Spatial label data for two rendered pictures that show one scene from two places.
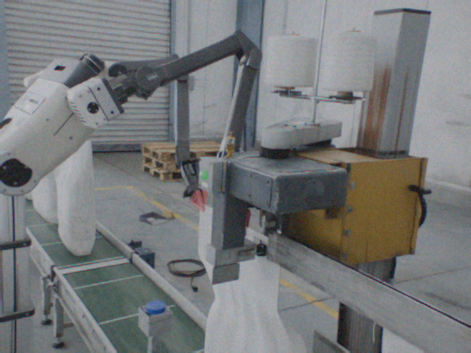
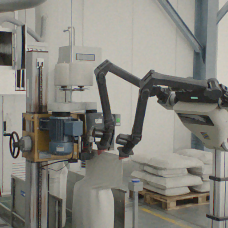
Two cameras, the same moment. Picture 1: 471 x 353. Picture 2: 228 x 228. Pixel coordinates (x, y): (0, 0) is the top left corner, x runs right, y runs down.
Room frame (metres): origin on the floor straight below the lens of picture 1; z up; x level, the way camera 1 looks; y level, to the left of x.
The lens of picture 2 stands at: (4.72, 0.10, 1.51)
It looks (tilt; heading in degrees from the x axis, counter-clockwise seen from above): 3 degrees down; 181
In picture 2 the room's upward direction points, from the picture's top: 1 degrees clockwise
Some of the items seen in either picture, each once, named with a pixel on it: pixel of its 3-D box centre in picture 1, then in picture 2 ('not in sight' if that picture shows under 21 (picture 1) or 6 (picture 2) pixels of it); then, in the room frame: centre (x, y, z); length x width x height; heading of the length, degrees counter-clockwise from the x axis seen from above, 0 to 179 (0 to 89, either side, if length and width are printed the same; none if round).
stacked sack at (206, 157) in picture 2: not in sight; (198, 156); (-1.81, 1.20, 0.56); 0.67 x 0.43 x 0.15; 33
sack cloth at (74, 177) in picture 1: (76, 191); not in sight; (3.19, 0.99, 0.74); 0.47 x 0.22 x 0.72; 31
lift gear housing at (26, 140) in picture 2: not in sight; (25, 144); (1.69, -0.55, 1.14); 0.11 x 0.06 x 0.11; 33
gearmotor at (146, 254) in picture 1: (135, 252); not in sight; (3.15, 0.59, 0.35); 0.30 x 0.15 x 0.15; 33
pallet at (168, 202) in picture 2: not in sight; (181, 193); (-1.61, 0.93, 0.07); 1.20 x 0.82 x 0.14; 125
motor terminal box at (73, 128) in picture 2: not in sight; (73, 130); (1.84, -0.21, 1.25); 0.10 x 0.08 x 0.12; 148
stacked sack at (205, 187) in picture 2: not in sight; (208, 184); (-1.61, 1.31, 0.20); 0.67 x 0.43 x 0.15; 123
